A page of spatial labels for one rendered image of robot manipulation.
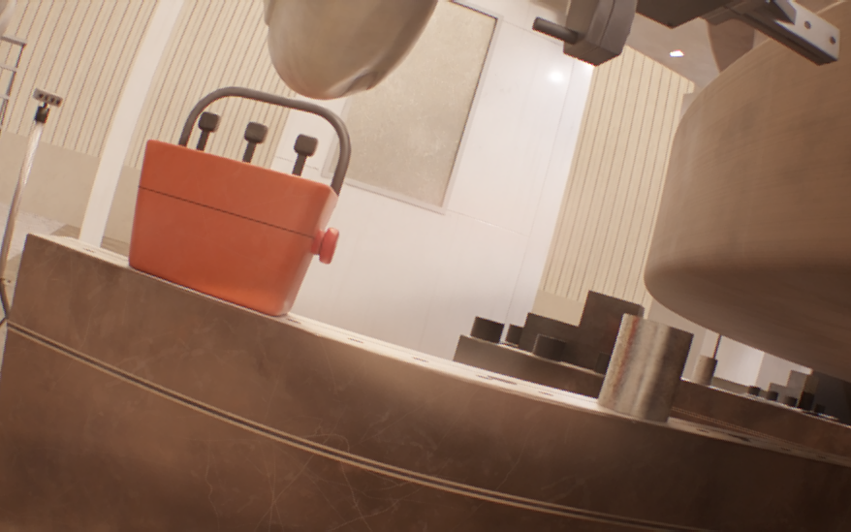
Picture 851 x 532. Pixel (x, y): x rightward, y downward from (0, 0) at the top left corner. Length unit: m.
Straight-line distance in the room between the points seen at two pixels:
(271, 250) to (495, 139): 3.37
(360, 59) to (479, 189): 3.54
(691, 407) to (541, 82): 2.01
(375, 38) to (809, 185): 0.40
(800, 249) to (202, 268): 0.54
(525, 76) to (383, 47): 3.68
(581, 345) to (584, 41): 1.48
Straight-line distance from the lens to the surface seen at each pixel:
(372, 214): 3.92
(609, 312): 1.91
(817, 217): 0.72
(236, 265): 0.80
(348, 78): 0.59
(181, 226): 0.81
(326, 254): 0.84
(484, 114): 4.11
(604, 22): 0.46
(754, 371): 4.69
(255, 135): 0.88
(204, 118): 0.89
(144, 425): 0.83
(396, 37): 0.56
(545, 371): 1.81
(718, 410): 2.79
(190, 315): 0.80
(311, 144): 0.87
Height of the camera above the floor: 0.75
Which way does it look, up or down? 1 degrees up
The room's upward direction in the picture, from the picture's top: 16 degrees clockwise
